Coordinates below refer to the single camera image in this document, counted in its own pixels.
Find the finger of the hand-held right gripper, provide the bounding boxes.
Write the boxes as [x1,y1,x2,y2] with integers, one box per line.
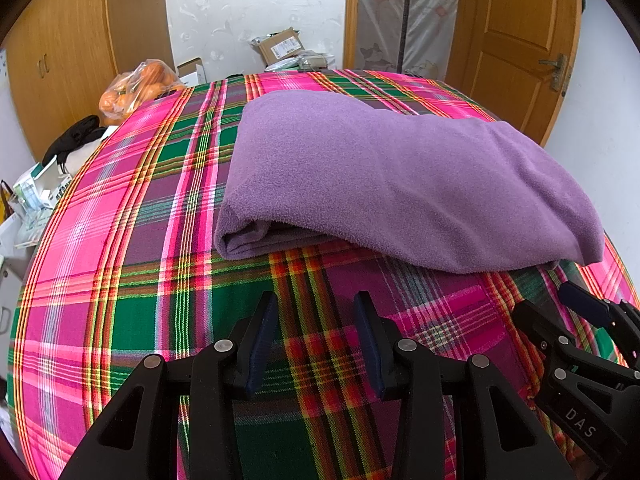
[559,281,640,370]
[512,300,603,396]

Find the wooden wardrobe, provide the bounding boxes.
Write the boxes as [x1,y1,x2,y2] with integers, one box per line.
[0,0,174,161]

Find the small white box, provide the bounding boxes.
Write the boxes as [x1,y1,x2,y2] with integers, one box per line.
[176,57,207,89]

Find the wooden door frame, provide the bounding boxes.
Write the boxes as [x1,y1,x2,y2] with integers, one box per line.
[343,0,362,70]

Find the black bag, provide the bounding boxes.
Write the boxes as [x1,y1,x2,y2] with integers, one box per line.
[42,115,108,168]

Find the pink green plaid blanket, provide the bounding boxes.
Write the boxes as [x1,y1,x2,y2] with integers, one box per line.
[7,69,640,480]

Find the purple fleece pants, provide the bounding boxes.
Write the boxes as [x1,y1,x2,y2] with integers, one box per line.
[214,90,606,275]

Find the green white carton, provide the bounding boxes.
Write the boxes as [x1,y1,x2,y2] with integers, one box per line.
[12,160,77,221]

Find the grey plastic packet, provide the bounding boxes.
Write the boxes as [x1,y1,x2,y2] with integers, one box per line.
[296,51,337,72]

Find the bag of oranges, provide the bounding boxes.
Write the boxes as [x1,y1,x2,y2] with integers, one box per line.
[98,60,187,122]

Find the translucent door curtain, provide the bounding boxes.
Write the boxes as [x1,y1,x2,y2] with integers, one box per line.
[357,0,462,81]

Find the brown cardboard box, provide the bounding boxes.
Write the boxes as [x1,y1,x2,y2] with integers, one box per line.
[256,27,307,67]

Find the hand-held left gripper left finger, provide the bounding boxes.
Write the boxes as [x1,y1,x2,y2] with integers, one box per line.
[59,291,279,480]

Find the wooden door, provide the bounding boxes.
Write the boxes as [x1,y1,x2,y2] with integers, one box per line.
[445,0,584,150]

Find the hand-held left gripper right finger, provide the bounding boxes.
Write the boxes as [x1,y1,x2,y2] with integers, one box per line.
[352,291,576,480]

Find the metal door handle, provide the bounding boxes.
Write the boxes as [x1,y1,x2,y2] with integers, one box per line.
[539,53,572,92]

